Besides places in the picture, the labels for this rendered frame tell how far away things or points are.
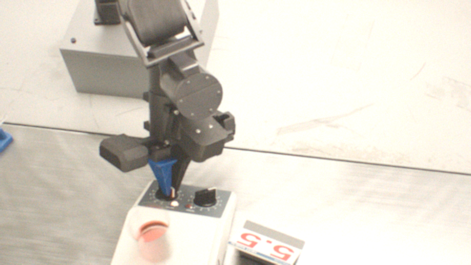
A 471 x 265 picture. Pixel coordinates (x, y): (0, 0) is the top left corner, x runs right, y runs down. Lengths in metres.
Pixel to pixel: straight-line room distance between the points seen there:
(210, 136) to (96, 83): 0.34
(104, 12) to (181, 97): 0.34
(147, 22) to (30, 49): 0.48
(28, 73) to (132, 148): 0.41
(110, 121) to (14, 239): 0.23
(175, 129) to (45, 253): 0.28
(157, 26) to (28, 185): 0.38
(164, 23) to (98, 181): 0.33
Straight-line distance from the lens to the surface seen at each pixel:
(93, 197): 1.00
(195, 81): 0.74
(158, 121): 0.84
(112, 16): 1.05
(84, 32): 1.06
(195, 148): 0.80
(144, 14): 0.78
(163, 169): 0.87
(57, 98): 1.13
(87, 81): 1.09
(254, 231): 0.94
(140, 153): 0.82
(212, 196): 0.91
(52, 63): 1.18
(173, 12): 0.78
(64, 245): 0.98
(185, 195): 0.93
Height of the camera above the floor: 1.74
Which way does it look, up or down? 55 degrees down
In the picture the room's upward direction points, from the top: 5 degrees counter-clockwise
